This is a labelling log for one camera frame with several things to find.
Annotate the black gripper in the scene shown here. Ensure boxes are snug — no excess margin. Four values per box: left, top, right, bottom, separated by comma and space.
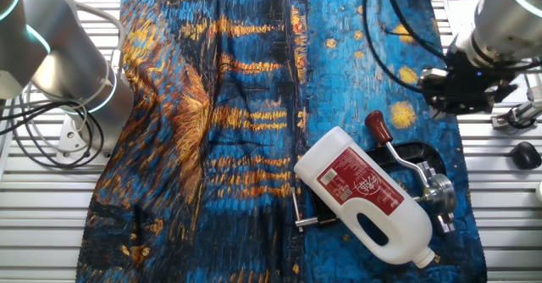
422, 50, 518, 116

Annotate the black clamp with silver ratchet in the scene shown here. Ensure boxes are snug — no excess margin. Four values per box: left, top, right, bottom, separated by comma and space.
290, 141, 458, 236

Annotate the silver lever with red-brown handle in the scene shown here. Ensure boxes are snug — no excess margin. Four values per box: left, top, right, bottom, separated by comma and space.
364, 109, 433, 191

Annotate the thin aluminium pole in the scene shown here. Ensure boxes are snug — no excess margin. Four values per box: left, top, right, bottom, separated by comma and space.
490, 73, 542, 131

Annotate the black round knob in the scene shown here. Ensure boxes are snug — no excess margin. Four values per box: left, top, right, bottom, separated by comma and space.
505, 141, 542, 171

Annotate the white bottle with red label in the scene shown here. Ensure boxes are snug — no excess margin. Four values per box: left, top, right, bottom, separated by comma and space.
293, 125, 436, 269

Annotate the blue and yellow painted cloth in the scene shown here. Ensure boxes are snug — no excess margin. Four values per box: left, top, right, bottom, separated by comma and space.
75, 0, 488, 283

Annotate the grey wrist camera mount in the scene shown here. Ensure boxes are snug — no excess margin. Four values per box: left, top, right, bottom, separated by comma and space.
418, 66, 450, 87

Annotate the black strap loop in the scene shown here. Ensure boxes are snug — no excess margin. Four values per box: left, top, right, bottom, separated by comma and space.
504, 107, 539, 130

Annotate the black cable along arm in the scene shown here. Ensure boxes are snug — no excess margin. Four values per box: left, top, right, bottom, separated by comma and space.
362, 0, 542, 94

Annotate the thick grey robot cable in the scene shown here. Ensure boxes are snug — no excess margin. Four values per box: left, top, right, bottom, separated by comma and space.
74, 2, 127, 79

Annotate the black coiled cable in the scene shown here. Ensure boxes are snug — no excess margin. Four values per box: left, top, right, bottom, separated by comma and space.
0, 99, 106, 169

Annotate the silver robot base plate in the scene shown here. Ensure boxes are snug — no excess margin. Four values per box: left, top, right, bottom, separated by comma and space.
57, 113, 109, 159

